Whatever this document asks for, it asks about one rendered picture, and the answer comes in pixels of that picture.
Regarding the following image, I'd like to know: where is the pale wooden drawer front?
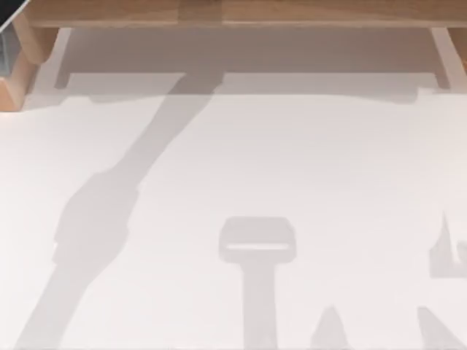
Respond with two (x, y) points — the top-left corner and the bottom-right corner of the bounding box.
(0, 53), (39, 112)

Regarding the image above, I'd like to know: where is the black panel with white edge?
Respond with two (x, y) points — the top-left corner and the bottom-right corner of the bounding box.
(0, 0), (32, 34)

